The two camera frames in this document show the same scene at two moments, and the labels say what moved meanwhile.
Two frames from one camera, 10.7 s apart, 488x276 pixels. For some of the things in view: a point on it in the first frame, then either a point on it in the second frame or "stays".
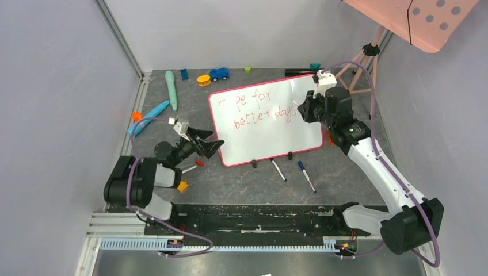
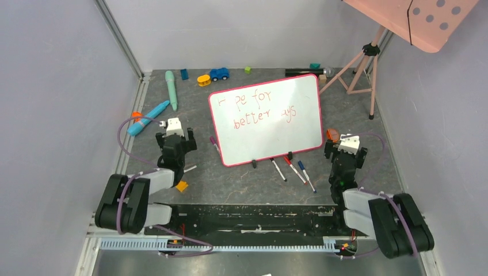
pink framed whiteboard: x=260 y=121 stays
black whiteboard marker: x=278 y=169 stays
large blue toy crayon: x=148 y=117 stays
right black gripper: x=312 y=111 → x=345 y=155
